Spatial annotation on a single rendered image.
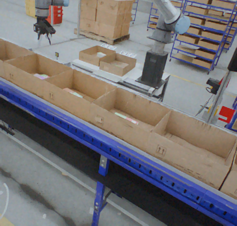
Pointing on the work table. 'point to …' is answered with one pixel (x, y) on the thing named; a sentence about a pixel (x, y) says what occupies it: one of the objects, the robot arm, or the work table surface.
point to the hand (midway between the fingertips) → (45, 45)
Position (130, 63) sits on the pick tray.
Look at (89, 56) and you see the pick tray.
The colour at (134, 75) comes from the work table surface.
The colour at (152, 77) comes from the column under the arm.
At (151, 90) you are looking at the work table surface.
